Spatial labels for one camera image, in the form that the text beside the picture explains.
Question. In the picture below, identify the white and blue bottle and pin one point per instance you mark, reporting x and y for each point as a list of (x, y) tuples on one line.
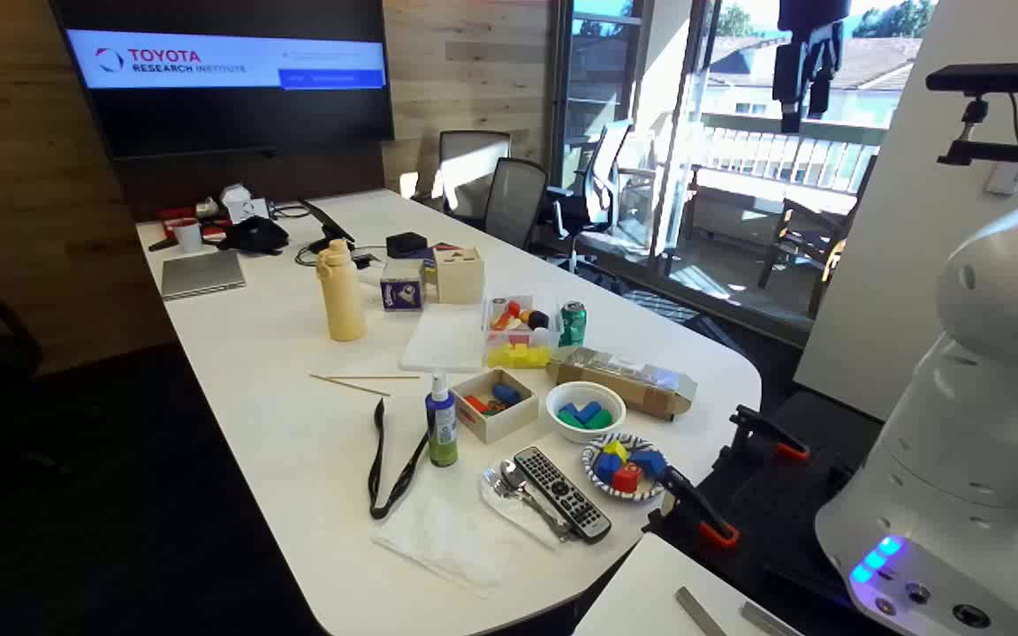
[(444, 423)]

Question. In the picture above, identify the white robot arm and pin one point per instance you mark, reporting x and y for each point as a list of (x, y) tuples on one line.
[(924, 534)]

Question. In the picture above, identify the cream yellow bottle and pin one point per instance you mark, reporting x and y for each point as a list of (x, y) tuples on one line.
[(341, 292)]

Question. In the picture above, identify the clear plastic toy container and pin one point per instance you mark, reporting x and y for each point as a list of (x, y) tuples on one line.
[(518, 333)]

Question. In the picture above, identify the green soda can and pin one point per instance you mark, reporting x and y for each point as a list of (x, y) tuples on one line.
[(572, 322)]

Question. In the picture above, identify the white square box with blocks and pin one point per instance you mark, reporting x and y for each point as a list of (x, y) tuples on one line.
[(497, 403)]

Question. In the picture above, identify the white bowl with blocks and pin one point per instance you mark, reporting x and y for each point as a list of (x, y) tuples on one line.
[(585, 412)]

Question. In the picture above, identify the purple white cube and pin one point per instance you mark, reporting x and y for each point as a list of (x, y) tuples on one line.
[(401, 289)]

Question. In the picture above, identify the grey office chair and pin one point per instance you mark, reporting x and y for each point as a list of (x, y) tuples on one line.
[(515, 199)]

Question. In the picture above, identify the black flat case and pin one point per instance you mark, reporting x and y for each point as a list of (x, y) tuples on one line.
[(405, 244)]

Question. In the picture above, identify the brown cardboard box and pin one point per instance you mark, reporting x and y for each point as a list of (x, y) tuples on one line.
[(651, 389)]

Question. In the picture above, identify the wooden chopstick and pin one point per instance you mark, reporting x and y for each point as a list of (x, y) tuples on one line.
[(329, 381)]

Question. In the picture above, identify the patterned plate with blocks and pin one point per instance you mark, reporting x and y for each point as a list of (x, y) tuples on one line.
[(619, 468)]

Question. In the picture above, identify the white napkin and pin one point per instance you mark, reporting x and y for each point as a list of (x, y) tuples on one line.
[(444, 539)]

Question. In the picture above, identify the black remote control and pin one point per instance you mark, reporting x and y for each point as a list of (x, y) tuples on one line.
[(574, 506)]

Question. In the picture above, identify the black pouch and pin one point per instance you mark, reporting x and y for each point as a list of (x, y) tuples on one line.
[(255, 237)]

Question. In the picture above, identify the black orange clamp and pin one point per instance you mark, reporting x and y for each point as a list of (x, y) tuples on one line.
[(753, 427), (709, 521)]

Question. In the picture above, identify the silver laptop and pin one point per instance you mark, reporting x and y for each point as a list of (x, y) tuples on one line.
[(208, 275)]

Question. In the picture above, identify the white board with metal bars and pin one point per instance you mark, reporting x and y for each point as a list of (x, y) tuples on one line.
[(662, 591)]

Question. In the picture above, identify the white mug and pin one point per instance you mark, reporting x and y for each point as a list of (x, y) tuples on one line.
[(190, 237)]

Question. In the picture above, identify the wall television screen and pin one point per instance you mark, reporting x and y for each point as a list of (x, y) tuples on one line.
[(227, 76)]

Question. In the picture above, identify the black camera on stand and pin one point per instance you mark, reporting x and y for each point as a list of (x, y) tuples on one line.
[(974, 81)]

